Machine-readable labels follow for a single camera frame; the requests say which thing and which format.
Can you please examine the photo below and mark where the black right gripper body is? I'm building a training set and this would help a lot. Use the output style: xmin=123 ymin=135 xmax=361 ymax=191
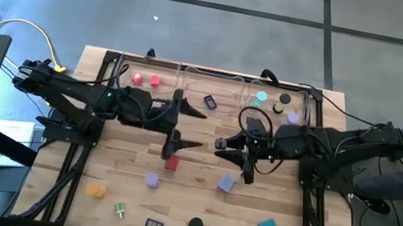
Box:
xmin=249 ymin=117 xmax=310 ymax=167

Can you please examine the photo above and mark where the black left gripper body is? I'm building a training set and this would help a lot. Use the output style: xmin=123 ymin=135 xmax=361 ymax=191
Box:
xmin=118 ymin=85 xmax=174 ymax=133

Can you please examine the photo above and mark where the dark purple rectangular block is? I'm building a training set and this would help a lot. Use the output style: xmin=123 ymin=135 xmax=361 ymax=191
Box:
xmin=201 ymin=93 xmax=220 ymax=111

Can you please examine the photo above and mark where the small purple hourglass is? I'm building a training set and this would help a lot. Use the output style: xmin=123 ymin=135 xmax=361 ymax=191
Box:
xmin=284 ymin=110 xmax=302 ymax=128

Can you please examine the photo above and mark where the small red cube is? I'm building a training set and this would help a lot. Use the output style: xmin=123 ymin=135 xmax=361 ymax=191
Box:
xmin=129 ymin=71 xmax=146 ymax=87
xmin=148 ymin=75 xmax=162 ymax=90

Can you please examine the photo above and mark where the red charger box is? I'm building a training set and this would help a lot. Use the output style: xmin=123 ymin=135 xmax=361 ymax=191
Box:
xmin=164 ymin=154 xmax=181 ymax=173

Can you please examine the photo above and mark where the lavender square box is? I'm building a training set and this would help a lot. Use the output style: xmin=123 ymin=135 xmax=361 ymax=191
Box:
xmin=216 ymin=173 xmax=238 ymax=196

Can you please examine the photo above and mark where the clear plastic bin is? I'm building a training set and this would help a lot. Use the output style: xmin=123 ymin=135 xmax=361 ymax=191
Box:
xmin=241 ymin=74 xmax=315 ymax=131
xmin=110 ymin=50 xmax=183 ymax=105
xmin=175 ymin=61 xmax=249 ymax=116

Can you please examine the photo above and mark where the large purple hourglass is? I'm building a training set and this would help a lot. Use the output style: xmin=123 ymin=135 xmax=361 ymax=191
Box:
xmin=142 ymin=170 xmax=161 ymax=192

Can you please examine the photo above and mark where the large black hourglass red sand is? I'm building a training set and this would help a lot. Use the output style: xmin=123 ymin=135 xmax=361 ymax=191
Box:
xmin=188 ymin=215 xmax=206 ymax=226

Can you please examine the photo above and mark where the small green block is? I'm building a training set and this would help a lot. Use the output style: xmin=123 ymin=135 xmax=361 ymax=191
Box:
xmin=112 ymin=201 xmax=128 ymax=220

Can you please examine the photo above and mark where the white printed box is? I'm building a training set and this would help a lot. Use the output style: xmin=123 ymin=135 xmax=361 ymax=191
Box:
xmin=0 ymin=115 xmax=48 ymax=177

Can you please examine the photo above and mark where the black desk beam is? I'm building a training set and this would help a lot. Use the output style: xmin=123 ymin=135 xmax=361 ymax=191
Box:
xmin=0 ymin=122 xmax=42 ymax=169

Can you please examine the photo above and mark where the black metal table frame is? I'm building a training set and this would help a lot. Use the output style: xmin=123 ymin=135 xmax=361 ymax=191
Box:
xmin=13 ymin=38 xmax=383 ymax=226

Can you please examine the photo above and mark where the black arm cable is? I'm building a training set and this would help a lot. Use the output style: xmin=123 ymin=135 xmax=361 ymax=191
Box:
xmin=292 ymin=81 xmax=384 ymax=129

